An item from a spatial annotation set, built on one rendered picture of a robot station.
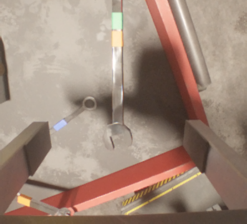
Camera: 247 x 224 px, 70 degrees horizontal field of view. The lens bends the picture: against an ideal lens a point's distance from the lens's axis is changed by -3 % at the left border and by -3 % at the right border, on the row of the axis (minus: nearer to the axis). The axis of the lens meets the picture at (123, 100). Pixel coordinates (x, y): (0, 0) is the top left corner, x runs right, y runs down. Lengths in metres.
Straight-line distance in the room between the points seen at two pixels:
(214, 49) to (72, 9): 1.13
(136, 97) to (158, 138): 0.07
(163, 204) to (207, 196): 0.27
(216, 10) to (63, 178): 1.21
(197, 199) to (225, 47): 0.95
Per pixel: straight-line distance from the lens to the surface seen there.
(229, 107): 1.44
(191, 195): 1.24
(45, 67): 0.27
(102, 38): 0.25
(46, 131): 0.17
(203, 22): 1.27
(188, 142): 0.17
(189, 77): 0.22
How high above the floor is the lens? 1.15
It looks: 74 degrees down
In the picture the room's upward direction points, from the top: 174 degrees clockwise
